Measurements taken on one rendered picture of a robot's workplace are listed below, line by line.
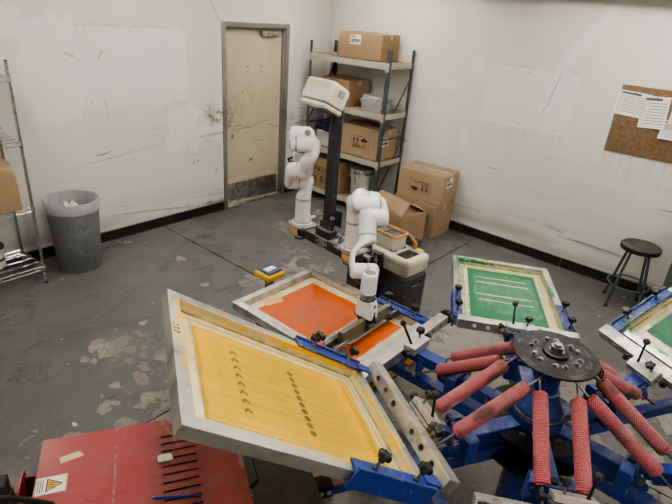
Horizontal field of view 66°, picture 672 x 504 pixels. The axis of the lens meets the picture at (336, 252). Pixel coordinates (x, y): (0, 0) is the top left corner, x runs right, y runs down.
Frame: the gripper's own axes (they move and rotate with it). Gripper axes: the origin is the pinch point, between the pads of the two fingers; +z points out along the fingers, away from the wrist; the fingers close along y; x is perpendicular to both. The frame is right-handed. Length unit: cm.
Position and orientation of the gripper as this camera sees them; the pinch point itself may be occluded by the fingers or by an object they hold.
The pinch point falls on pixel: (364, 325)
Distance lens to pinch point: 248.1
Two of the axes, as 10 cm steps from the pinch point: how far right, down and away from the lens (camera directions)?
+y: -7.5, -3.3, 5.7
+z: -0.8, 9.0, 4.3
